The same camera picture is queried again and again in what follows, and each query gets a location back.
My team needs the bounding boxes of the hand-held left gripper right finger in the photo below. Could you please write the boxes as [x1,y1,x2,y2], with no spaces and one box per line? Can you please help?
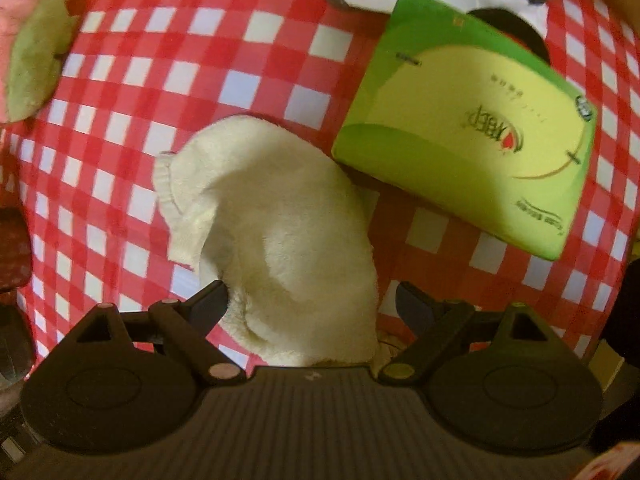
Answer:
[377,282,576,386]

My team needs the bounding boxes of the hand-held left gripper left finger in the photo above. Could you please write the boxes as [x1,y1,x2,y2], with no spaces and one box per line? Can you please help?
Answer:
[60,281,246,386]

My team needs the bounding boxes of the cream fleece sock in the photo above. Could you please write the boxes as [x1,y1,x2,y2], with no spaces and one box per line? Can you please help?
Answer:
[152,115,381,367]

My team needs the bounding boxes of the shallow cardboard box tray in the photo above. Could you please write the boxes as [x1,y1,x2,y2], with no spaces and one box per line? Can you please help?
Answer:
[592,339,640,396]

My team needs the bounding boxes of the black round pad red centre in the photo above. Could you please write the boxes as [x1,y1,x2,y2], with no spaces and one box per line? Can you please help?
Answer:
[467,6,551,67]

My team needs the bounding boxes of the green tissue box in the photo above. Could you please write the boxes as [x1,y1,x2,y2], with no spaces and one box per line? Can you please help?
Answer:
[331,0,599,262]

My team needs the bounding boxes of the brown cylindrical canister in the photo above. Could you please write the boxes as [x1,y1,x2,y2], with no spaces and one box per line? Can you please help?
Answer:
[0,207,34,294]

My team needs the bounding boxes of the red checked tablecloth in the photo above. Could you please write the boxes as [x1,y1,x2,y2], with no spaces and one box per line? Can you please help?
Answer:
[0,0,640,382]

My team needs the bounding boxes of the pink starfish plush toy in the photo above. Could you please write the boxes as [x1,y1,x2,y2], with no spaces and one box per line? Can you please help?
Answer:
[0,0,81,129]

